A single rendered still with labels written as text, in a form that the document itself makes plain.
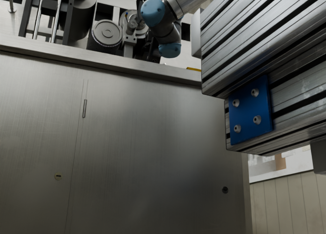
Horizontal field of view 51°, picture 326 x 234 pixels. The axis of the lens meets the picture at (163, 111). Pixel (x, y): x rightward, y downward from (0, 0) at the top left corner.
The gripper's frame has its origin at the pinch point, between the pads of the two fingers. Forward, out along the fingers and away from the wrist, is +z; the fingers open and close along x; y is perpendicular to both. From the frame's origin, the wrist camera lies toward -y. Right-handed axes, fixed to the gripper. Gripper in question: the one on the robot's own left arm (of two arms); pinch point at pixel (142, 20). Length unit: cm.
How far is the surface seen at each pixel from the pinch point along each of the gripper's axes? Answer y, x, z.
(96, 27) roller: -1.0, 18.2, 6.9
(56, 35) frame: -20.4, 32.9, 7.4
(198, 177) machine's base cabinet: -67, -15, 27
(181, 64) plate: 27.8, -32.3, 24.9
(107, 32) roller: -2.1, 13.5, 7.6
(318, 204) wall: 77, -240, 159
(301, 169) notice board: 116, -236, 146
